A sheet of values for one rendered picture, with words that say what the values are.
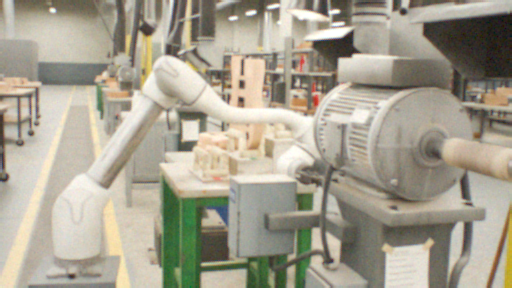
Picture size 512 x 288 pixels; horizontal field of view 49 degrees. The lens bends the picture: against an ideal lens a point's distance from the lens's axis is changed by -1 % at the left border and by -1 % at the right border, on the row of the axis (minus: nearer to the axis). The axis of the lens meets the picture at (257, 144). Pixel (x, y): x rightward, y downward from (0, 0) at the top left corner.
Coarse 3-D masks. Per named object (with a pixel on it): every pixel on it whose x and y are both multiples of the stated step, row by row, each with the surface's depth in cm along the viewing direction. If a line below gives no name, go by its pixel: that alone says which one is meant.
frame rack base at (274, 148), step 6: (270, 138) 250; (282, 138) 251; (264, 144) 254; (270, 144) 247; (276, 144) 244; (282, 144) 245; (288, 144) 246; (264, 150) 254; (270, 150) 247; (276, 150) 245; (282, 150) 245; (270, 156) 247; (276, 156) 245; (276, 162) 245; (276, 168) 246
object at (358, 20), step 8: (360, 0) 163; (368, 0) 161; (376, 0) 161; (384, 0) 163; (352, 8) 164; (360, 8) 162; (368, 8) 161; (376, 8) 161; (384, 8) 162; (352, 16) 166; (360, 16) 163; (368, 16) 162; (376, 16) 162; (384, 16) 163; (352, 24) 166; (360, 24) 163; (368, 24) 162; (376, 24) 162; (384, 24) 164
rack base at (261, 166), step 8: (232, 160) 246; (240, 160) 240; (248, 160) 241; (256, 160) 242; (264, 160) 243; (232, 168) 246; (240, 168) 240; (248, 168) 241; (256, 168) 243; (264, 168) 244
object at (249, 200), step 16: (240, 176) 152; (256, 176) 153; (272, 176) 153; (288, 176) 154; (240, 192) 144; (256, 192) 146; (272, 192) 147; (288, 192) 148; (240, 208) 145; (256, 208) 146; (272, 208) 147; (288, 208) 149; (240, 224) 145; (256, 224) 147; (240, 240) 146; (256, 240) 147; (272, 240) 149; (288, 240) 150; (240, 256) 147; (256, 256) 148; (272, 256) 154; (304, 256) 144
